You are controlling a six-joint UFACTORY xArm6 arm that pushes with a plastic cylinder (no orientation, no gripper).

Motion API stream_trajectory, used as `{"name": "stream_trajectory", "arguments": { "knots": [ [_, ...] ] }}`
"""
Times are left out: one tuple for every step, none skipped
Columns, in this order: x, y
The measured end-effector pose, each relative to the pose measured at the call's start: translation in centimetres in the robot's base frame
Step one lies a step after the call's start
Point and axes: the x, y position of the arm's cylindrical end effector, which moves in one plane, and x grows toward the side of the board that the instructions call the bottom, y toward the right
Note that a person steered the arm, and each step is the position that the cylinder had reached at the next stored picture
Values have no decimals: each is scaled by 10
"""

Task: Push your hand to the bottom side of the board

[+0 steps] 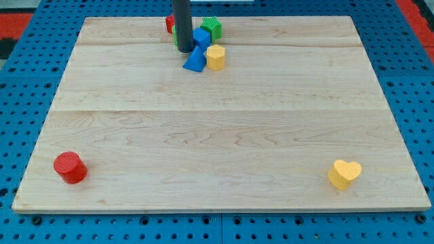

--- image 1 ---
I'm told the blue triangle block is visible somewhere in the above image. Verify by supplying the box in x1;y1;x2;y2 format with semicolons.
183;46;206;73

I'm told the green block behind rod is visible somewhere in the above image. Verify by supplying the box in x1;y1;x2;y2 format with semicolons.
172;25;178;47

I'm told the blue cube block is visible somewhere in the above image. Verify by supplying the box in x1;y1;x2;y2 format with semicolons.
193;27;211;52

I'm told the red block behind rod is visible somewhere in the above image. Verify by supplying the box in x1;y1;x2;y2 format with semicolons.
165;14;175;34

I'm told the yellow hexagon block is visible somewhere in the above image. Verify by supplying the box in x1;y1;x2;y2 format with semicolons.
206;45;226;70

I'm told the green star block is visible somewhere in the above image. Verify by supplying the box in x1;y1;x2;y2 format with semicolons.
200;16;222;43

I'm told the yellow heart block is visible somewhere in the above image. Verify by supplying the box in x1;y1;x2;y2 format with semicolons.
327;159;362;190

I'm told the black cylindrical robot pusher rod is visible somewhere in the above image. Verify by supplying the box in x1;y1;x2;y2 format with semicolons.
172;0;194;53

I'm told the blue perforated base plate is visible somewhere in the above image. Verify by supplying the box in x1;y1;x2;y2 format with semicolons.
1;1;433;243

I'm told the red cylinder block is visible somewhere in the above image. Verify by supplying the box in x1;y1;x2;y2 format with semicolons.
54;151;87;184

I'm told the light wooden board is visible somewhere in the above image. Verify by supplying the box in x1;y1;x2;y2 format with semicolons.
12;16;431;214

